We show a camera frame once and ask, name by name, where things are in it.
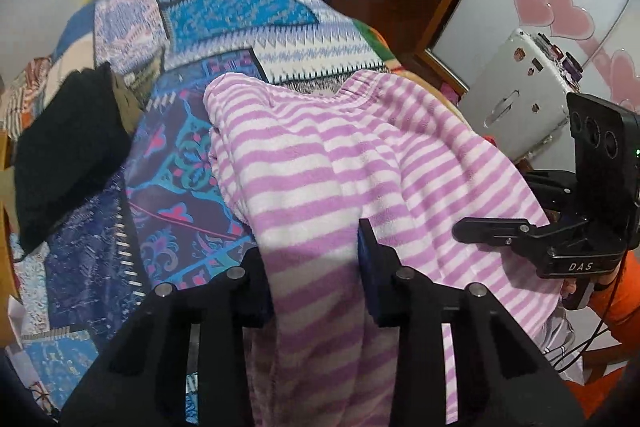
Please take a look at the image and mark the shiny white cloth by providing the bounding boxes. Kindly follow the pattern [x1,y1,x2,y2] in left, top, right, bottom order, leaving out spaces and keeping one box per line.
[540,307,588,383]

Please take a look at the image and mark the pink striped pants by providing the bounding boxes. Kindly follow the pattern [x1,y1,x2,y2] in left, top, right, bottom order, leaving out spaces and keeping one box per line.
[203,71,566,427]

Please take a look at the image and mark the orange striped bedsheet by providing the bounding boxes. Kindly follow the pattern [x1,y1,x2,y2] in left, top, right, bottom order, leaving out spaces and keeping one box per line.
[0,57,53,132]

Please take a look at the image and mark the person's right hand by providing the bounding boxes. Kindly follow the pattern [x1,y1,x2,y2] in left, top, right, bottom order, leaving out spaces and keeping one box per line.
[560,279,608,308]

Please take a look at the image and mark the white suitcase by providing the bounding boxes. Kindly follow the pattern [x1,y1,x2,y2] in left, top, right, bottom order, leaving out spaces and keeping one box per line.
[460,28,586,160]

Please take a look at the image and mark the black cable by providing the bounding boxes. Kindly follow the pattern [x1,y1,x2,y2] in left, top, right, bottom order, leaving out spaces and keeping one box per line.
[550,277,626,370]

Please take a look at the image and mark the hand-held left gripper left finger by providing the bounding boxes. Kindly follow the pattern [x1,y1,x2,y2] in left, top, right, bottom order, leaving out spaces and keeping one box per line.
[60,247,273,427]

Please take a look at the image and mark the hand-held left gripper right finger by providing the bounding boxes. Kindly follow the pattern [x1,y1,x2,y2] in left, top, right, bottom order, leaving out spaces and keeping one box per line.
[357,218,586,427]

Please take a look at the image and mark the person's right forearm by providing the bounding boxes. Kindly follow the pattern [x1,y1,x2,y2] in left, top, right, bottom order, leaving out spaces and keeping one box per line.
[565,257,640,408]

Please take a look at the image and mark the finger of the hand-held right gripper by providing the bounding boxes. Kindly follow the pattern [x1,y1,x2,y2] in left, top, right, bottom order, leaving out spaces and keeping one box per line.
[452,217,551,259]

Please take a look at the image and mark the black folded garment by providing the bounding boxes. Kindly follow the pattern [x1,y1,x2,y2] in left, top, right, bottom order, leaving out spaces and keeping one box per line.
[12,63,133,253]

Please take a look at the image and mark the wooden folding lap table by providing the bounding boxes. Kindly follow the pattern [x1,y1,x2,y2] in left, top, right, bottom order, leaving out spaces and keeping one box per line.
[0,132,16,298]

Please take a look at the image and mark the blue patchwork blanket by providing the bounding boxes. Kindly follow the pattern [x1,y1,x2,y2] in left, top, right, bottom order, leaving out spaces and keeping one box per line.
[10,0,396,427]

